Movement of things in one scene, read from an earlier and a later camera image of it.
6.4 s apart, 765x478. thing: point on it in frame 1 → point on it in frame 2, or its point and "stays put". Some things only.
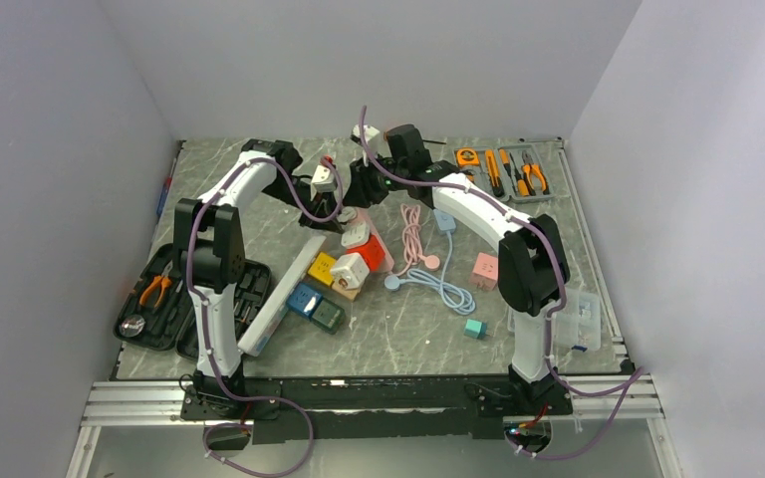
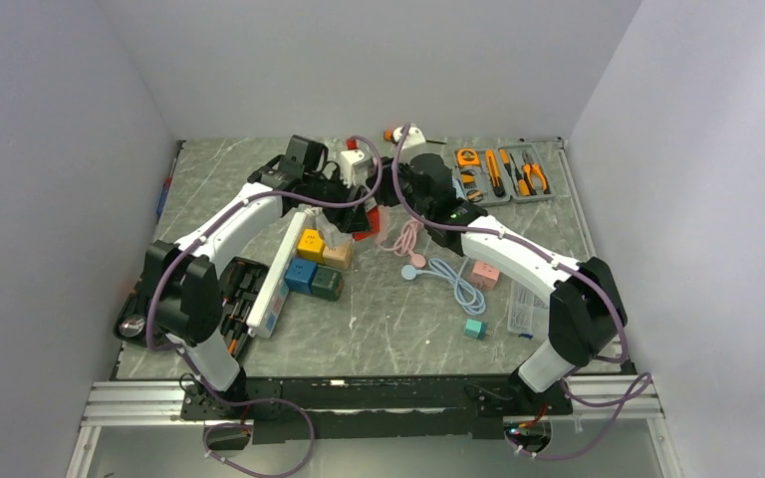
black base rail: (314, 408) stays put
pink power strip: (385, 263) → (383, 214)
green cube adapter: (328, 316) → (327, 283)
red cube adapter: (373, 252) → (375, 223)
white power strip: (277, 302) → (273, 289)
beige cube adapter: (350, 294) → (337, 255)
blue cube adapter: (304, 300) → (300, 275)
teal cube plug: (475, 329) stays put
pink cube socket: (485, 271) stays put
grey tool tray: (517, 172) stays put
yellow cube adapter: (321, 268) → (310, 245)
